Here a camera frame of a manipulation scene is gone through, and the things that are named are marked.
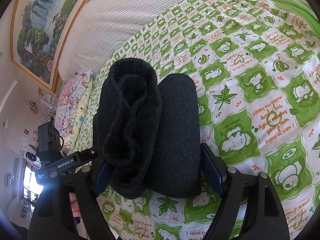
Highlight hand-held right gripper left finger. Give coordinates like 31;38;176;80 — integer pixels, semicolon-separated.
27;162;118;240

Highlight green checked printed bedsheet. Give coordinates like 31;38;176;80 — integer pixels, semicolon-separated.
75;0;320;240

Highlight cluster of wall photos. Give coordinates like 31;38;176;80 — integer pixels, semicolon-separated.
20;87;54;155

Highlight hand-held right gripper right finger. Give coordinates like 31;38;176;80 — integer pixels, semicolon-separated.
201;142;290;240

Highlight bright window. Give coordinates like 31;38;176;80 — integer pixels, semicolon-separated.
22;164;44;202

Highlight gold framed landscape painting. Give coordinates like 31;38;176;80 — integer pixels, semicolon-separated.
11;0;115;93

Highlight floral pillow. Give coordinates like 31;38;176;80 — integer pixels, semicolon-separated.
54;69;93;135

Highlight black pants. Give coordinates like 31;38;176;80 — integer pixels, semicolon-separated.
92;58;202;200

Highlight yellow printed pillow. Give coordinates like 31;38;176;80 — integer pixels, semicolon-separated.
64;80;93;148

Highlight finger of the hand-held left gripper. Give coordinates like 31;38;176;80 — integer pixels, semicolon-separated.
79;148;100;164

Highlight person's left hand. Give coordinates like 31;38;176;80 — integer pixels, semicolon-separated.
69;192;82;227

